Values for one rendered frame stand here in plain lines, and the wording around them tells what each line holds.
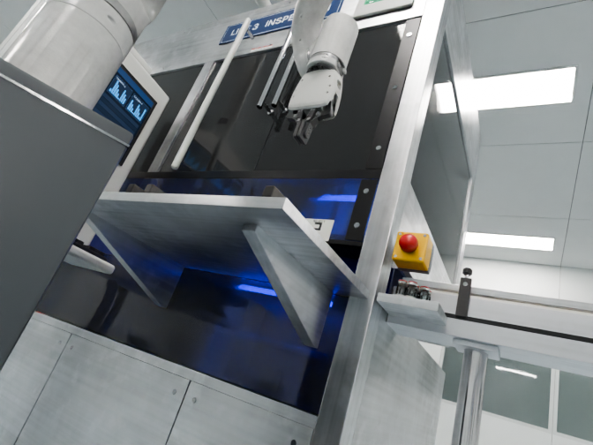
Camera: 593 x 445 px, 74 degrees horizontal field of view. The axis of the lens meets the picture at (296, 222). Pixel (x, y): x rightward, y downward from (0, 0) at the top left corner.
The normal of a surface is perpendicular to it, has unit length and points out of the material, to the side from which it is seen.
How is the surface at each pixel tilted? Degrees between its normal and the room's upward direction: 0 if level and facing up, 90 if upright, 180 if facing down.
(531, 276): 90
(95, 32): 90
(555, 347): 90
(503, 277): 90
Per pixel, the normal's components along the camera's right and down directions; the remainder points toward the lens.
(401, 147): -0.44, -0.48
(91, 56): 0.87, 0.09
